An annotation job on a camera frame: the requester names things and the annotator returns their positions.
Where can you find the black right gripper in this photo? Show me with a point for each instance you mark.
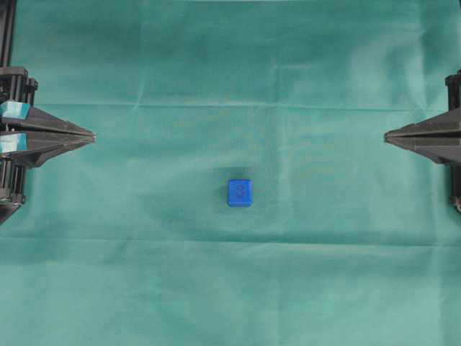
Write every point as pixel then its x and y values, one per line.
pixel 437 144

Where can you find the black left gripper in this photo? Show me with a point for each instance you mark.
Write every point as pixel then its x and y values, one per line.
pixel 29 149

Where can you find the blue cube block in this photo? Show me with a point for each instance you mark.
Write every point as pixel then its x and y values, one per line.
pixel 240 193

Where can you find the green table cloth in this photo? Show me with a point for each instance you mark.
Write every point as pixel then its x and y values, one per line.
pixel 130 240

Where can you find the black aluminium frame post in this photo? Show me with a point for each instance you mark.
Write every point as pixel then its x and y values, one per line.
pixel 8 9

